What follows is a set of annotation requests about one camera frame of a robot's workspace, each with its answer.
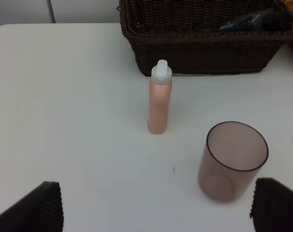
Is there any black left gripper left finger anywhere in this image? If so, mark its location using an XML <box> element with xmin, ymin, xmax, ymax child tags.
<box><xmin>0</xmin><ymin>181</ymin><xmax>64</xmax><ymax>232</ymax></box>

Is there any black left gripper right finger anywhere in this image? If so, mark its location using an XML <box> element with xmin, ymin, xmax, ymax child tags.
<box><xmin>249</xmin><ymin>178</ymin><xmax>293</xmax><ymax>232</ymax></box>

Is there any translucent pink plastic cup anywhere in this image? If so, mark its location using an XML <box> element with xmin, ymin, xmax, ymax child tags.
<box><xmin>198</xmin><ymin>121</ymin><xmax>269</xmax><ymax>202</ymax></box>

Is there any pink bottle white cap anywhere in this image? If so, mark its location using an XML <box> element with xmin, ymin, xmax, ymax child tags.
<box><xmin>147</xmin><ymin>59</ymin><xmax>173</xmax><ymax>134</ymax></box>

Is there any dark grey pump bottle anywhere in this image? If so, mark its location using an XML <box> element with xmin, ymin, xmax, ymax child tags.
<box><xmin>219</xmin><ymin>8</ymin><xmax>293</xmax><ymax>31</ymax></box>

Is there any dark brown wicker basket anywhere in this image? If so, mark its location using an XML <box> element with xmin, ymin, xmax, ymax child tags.
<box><xmin>119</xmin><ymin>0</ymin><xmax>293</xmax><ymax>76</ymax></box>

